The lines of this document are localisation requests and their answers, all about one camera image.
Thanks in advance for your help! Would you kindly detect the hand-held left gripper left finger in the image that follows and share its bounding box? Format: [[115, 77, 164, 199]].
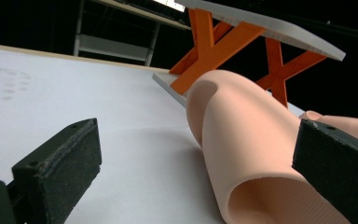
[[11, 117, 103, 224]]

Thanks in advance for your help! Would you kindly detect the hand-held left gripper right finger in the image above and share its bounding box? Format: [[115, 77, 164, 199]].
[[291, 119, 358, 224]]

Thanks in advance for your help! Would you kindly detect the large peach pipe elbow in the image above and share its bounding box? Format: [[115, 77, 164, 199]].
[[186, 69, 352, 224]]

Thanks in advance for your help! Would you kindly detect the orange and grey rack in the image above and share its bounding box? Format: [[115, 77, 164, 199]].
[[152, 0, 347, 110]]

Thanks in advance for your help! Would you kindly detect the small peach pipe piece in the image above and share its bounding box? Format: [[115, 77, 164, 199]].
[[298, 110, 358, 149]]

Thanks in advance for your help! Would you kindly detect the metal frame table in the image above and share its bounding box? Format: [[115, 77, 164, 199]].
[[73, 0, 192, 67]]

